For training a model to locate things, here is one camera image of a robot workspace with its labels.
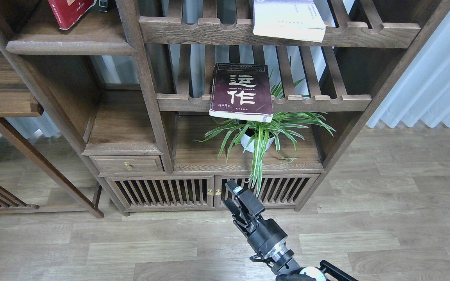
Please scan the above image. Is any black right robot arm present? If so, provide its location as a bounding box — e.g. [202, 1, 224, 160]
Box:
[223, 180, 356, 281]

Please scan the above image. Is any green spider plant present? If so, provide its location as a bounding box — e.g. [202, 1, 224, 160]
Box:
[204, 85, 335, 196]

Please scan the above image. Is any white book top shelf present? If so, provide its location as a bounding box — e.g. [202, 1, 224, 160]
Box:
[252, 0, 326, 43]

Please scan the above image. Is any white sheer curtain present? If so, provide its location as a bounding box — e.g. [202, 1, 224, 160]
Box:
[367, 11, 450, 128]

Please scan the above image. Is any red paperback book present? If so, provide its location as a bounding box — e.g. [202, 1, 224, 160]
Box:
[48, 0, 96, 30]

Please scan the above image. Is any brass drawer knob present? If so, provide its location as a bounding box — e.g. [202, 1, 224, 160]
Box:
[124, 162, 133, 171]

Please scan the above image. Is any white plant pot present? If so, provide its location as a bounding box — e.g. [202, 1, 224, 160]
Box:
[240, 129, 275, 153]

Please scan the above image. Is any dark wooden bookshelf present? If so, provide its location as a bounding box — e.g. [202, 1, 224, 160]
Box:
[0, 0, 450, 214]

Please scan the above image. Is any small dark object top shelf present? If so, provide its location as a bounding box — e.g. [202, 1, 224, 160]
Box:
[98, 0, 109, 12]

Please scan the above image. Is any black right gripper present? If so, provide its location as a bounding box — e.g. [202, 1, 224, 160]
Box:
[224, 180, 287, 260]

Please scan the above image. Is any dark maroon book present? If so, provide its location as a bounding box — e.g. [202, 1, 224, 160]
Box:
[209, 63, 273, 123]

